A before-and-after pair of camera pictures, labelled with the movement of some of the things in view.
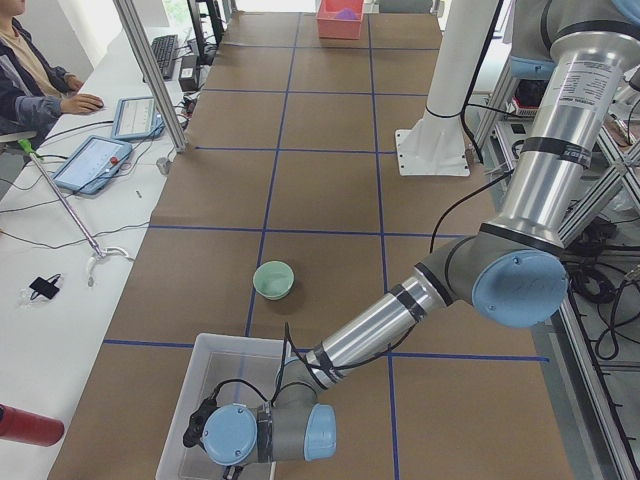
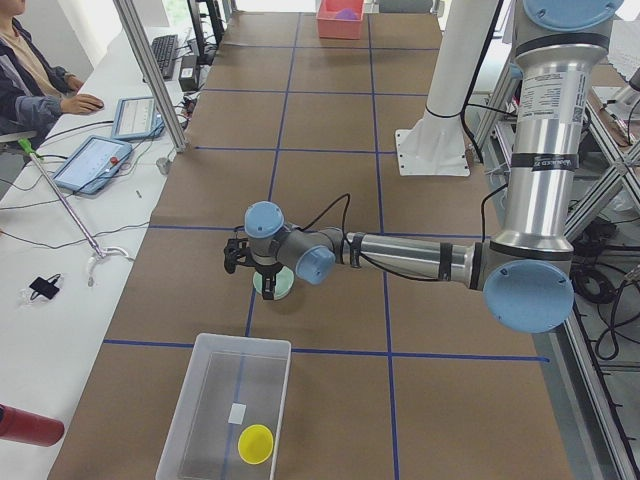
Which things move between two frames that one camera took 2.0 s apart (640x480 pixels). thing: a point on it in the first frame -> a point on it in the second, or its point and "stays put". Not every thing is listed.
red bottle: (31, 428) stays put
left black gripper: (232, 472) -> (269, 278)
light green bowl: (273, 279) stays put
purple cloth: (346, 14) stays put
